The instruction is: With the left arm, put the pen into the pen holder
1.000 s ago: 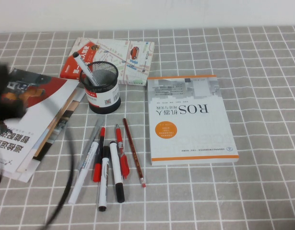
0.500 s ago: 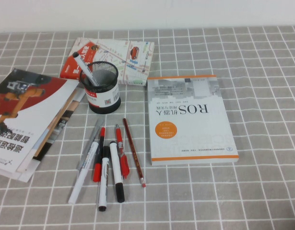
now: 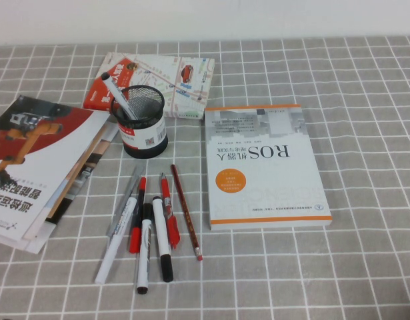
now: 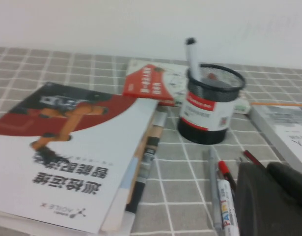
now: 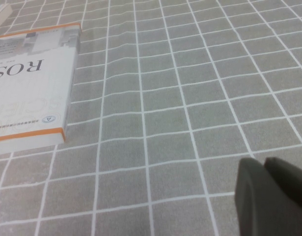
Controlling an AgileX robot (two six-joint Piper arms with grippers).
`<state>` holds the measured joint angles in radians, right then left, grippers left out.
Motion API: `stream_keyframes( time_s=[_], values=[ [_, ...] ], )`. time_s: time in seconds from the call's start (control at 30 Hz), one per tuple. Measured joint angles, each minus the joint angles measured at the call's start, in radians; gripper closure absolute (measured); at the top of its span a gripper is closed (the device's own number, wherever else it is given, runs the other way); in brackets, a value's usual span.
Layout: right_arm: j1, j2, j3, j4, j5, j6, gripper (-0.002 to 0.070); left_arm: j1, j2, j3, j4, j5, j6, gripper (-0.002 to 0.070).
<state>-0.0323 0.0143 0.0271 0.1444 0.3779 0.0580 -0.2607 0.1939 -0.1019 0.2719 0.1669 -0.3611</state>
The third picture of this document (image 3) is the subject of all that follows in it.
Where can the white marker with black cap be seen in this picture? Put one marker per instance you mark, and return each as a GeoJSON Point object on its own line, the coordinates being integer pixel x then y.
{"type": "Point", "coordinates": [118, 93]}
{"type": "Point", "coordinates": [161, 233]}

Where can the slim red black marker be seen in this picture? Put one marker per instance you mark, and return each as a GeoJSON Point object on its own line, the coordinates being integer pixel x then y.
{"type": "Point", "coordinates": [135, 240]}

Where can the red gel pen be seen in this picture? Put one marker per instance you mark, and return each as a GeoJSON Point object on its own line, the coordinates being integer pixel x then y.
{"type": "Point", "coordinates": [171, 226]}

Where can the white marker with black ends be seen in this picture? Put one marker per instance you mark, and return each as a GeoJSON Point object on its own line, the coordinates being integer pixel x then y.
{"type": "Point", "coordinates": [144, 253]}

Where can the plain white pen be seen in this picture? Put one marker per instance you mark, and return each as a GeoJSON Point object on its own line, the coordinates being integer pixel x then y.
{"type": "Point", "coordinates": [113, 246]}

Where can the grey translucent pen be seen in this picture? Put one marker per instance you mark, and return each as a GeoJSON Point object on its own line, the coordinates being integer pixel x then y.
{"type": "Point", "coordinates": [129, 190]}

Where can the brown-edged booklet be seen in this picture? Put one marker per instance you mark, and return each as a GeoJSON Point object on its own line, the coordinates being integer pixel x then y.
{"type": "Point", "coordinates": [78, 173]}

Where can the white orange ROS book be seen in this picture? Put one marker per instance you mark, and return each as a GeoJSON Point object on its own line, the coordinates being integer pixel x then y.
{"type": "Point", "coordinates": [268, 173]}

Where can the dark red pencil with eraser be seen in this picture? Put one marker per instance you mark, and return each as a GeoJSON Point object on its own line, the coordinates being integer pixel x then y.
{"type": "Point", "coordinates": [186, 213]}

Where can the white paper sheets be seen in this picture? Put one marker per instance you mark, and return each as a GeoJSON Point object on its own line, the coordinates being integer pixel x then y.
{"type": "Point", "coordinates": [31, 246]}

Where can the red map-cover book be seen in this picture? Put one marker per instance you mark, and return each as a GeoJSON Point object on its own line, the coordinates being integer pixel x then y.
{"type": "Point", "coordinates": [158, 71]}

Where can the grey checked tablecloth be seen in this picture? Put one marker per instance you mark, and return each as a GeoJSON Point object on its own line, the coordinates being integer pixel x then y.
{"type": "Point", "coordinates": [358, 166]}

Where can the black mesh pen holder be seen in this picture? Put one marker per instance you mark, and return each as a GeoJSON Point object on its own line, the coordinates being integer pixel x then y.
{"type": "Point", "coordinates": [143, 133]}

